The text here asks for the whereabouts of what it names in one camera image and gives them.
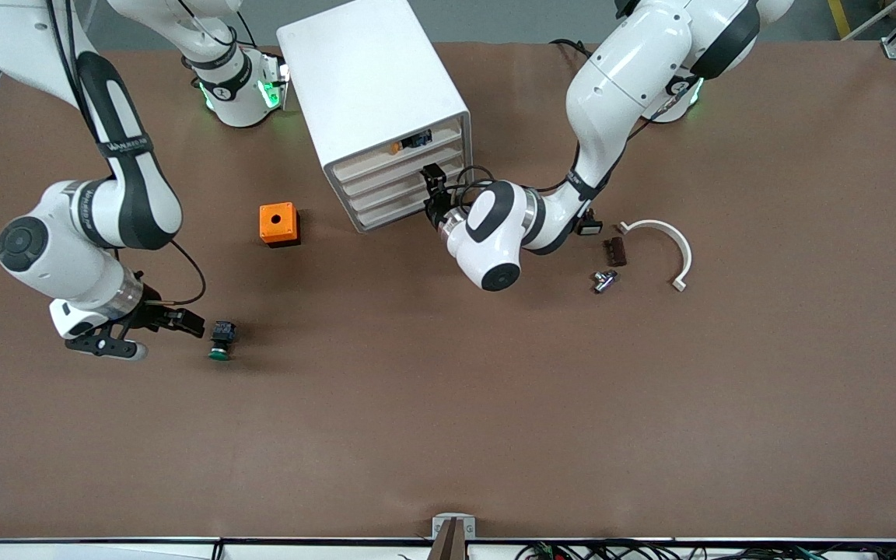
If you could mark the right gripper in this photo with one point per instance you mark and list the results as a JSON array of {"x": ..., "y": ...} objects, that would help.
[{"x": 153, "y": 312}]

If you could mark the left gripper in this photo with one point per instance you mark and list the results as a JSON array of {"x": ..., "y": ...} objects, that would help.
[{"x": 439, "y": 207}]

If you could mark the green mushroom push button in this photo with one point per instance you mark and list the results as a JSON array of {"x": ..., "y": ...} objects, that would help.
[{"x": 222, "y": 338}]

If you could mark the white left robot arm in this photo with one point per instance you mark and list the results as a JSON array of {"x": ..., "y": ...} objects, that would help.
[{"x": 619, "y": 78}]

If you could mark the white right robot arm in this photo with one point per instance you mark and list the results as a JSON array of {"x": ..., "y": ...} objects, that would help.
[{"x": 129, "y": 210}]

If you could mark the white plastic drawer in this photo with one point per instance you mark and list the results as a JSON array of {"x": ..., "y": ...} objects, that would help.
[
  {"x": 374, "y": 162},
  {"x": 397, "y": 188},
  {"x": 386, "y": 175},
  {"x": 405, "y": 203}
]

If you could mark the white drawer cabinet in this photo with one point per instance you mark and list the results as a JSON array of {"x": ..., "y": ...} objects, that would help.
[{"x": 370, "y": 78}]

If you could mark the white square push button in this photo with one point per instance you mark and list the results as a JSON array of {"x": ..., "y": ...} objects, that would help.
[{"x": 591, "y": 228}]

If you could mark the black and blue part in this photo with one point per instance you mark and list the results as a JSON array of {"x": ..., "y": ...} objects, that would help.
[{"x": 417, "y": 141}]

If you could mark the orange box with hole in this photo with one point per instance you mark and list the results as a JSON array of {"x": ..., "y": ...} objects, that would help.
[{"x": 277, "y": 222}]

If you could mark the brown cylindrical capacitor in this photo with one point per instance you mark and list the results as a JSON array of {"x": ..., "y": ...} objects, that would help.
[{"x": 617, "y": 252}]

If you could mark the chrome angle valve fitting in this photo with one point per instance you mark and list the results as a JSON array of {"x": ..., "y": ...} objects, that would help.
[{"x": 603, "y": 283}]

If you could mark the white curved plastic bracket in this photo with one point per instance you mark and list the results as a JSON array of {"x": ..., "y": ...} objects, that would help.
[{"x": 686, "y": 257}]

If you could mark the grey metal bracket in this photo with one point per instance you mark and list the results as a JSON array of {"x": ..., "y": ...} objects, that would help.
[{"x": 440, "y": 523}]

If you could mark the brown narrow post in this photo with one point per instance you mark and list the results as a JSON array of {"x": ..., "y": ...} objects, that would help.
[{"x": 449, "y": 544}]

